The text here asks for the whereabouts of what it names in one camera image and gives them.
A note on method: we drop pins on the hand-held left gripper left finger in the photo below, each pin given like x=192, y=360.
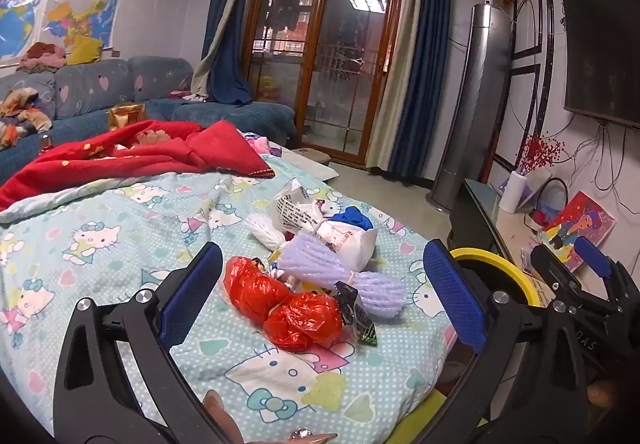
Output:
x=192, y=294

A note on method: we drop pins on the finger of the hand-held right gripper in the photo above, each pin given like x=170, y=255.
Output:
x=592, y=256
x=550, y=266

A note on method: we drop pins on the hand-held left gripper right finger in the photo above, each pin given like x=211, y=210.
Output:
x=455, y=294

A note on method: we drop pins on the yellow rimmed black bin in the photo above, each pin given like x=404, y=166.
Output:
x=520, y=278

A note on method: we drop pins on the red plastic bag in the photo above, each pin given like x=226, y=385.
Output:
x=280, y=304

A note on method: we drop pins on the colourful snack wrapper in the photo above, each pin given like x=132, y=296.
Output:
x=282, y=274

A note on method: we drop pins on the white foam net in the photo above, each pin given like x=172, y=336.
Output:
x=265, y=229

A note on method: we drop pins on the black snack wrapper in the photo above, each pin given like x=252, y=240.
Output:
x=355, y=314

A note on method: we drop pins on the white printed packet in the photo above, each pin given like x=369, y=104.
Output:
x=350, y=241

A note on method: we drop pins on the blue glove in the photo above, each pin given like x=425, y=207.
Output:
x=357, y=218

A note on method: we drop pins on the white printed plastic bag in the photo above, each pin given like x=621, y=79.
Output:
x=295, y=209

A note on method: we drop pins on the purple foam net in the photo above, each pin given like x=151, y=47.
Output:
x=325, y=264

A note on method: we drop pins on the person's right hand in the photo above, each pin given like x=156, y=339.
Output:
x=602, y=393

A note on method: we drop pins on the clear bead organizer box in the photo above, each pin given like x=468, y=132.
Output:
x=529, y=258

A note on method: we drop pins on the colourful figure painting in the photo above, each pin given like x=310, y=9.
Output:
x=582, y=229

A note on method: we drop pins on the red yarn bundle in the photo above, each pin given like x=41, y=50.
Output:
x=539, y=216

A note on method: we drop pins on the glass topped television cabinet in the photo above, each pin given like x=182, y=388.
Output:
x=500, y=224

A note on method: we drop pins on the white ribbed vase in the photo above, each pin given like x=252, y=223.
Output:
x=512, y=191

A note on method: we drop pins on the cartoon cat printed blanket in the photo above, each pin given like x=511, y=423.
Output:
x=125, y=234

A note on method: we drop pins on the red berry branches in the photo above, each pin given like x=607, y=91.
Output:
x=540, y=151

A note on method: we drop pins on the yellow green cloth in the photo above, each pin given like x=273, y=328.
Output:
x=425, y=421

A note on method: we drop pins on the red blanket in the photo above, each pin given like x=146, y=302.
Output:
x=150, y=154

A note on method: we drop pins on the grey tower air conditioner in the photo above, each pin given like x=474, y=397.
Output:
x=470, y=99

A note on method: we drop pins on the gold box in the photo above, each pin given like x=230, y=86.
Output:
x=125, y=116

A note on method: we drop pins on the white cloth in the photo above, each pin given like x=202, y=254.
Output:
x=192, y=96

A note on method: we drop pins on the blue fabric sofa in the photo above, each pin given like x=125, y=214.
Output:
x=90, y=89

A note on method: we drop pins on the blue and beige curtain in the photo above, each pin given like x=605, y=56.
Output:
x=227, y=24
x=425, y=49

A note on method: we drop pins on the pile of patterned clothes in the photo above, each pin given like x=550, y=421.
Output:
x=20, y=111

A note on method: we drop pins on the yellow pillow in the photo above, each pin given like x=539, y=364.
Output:
x=85, y=49

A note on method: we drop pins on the wooden glass sliding door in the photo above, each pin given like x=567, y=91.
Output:
x=325, y=54

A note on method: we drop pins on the pile of pink clothes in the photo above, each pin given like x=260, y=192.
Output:
x=42, y=56

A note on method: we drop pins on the colourful country map poster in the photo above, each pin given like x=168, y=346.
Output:
x=80, y=19

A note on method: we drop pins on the world map poster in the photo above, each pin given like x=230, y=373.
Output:
x=17, y=26

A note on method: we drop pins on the wall mounted television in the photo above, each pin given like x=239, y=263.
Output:
x=600, y=44

